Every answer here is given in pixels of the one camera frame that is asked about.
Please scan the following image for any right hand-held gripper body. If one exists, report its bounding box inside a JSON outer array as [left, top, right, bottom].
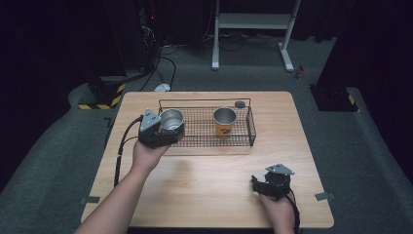
[[259, 163, 296, 201]]

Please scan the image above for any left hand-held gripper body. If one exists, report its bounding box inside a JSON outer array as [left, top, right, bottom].
[[137, 108, 170, 150]]

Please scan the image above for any silver metal cup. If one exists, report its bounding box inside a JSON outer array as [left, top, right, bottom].
[[158, 108, 186, 135]]

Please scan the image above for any black wire basket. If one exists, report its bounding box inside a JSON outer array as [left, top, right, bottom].
[[154, 97, 257, 148]]

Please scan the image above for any orange paper cup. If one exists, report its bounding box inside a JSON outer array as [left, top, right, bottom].
[[212, 106, 238, 138]]

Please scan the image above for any person's left hand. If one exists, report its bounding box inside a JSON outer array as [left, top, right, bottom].
[[131, 139, 171, 178]]

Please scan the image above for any person's right hand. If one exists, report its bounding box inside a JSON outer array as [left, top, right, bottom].
[[258, 191, 297, 230]]

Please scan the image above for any grey tape piece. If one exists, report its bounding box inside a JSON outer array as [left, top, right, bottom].
[[79, 195, 101, 206], [314, 191, 336, 202]]

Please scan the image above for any yellow black striped base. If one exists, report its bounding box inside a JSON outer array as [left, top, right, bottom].
[[309, 83, 360, 113], [77, 76, 127, 111]]

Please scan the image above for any dark equipment rack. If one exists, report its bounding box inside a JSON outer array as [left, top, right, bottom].
[[134, 0, 164, 74]]

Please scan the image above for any white metal stand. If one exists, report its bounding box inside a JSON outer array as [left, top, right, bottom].
[[211, 0, 302, 73]]

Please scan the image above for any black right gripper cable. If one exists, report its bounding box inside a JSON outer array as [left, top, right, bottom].
[[285, 188, 301, 234]]

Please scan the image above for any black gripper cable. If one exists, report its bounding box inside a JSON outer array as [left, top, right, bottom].
[[285, 188, 301, 234], [113, 115, 144, 188]]

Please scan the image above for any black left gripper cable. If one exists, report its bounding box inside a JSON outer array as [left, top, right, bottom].
[[113, 115, 144, 188]]

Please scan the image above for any black floor cable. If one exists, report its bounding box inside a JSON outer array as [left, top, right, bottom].
[[138, 43, 180, 93]]

